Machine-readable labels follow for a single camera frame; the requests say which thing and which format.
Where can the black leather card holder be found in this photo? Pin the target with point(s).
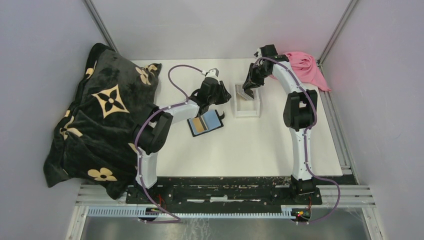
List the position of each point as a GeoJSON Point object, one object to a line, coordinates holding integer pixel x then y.
{"type": "Point", "coordinates": [213, 120]}

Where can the aluminium frame rail right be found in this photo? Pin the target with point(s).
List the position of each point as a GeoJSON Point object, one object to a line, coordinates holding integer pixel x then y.
{"type": "Point", "coordinates": [337, 31]}

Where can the pink crumpled cloth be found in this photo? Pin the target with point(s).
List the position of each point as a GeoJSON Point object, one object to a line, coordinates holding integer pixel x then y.
{"type": "Point", "coordinates": [304, 66]}

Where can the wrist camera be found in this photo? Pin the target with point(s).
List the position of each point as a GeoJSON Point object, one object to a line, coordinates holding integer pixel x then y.
{"type": "Point", "coordinates": [258, 53]}
{"type": "Point", "coordinates": [211, 73]}

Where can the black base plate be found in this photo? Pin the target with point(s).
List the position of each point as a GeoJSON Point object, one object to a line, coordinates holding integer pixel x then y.
{"type": "Point", "coordinates": [222, 195]}

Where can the aluminium frame rail left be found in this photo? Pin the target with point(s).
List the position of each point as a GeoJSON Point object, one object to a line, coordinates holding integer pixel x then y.
{"type": "Point", "coordinates": [95, 15]}

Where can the black floral pillow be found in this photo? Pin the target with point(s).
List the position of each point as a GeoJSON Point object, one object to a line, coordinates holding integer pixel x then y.
{"type": "Point", "coordinates": [94, 140]}

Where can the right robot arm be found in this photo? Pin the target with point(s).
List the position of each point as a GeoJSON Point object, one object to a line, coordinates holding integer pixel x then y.
{"type": "Point", "coordinates": [299, 114]}

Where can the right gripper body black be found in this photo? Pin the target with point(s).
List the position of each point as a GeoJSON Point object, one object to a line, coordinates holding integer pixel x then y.
{"type": "Point", "coordinates": [256, 75]}

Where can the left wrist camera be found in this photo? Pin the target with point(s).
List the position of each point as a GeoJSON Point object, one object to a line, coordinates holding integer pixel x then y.
{"type": "Point", "coordinates": [211, 73]}

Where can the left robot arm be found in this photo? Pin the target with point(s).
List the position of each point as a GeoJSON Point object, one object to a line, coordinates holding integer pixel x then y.
{"type": "Point", "coordinates": [151, 135]}

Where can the white plastic bin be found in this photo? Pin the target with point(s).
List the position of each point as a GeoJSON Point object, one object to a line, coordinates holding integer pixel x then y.
{"type": "Point", "coordinates": [246, 108]}

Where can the gold credit card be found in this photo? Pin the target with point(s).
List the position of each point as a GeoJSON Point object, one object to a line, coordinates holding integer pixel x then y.
{"type": "Point", "coordinates": [199, 124]}

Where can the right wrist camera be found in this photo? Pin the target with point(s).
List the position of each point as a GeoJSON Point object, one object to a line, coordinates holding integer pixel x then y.
{"type": "Point", "coordinates": [258, 53]}

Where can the aluminium frame rail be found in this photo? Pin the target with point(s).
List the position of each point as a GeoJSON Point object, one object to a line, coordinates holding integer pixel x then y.
{"type": "Point", "coordinates": [337, 31]}
{"type": "Point", "coordinates": [95, 15]}

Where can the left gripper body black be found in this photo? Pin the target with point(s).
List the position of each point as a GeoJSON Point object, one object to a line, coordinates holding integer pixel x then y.
{"type": "Point", "coordinates": [220, 96]}

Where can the stack of cards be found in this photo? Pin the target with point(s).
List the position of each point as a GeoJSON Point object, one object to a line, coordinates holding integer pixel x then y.
{"type": "Point", "coordinates": [246, 94]}

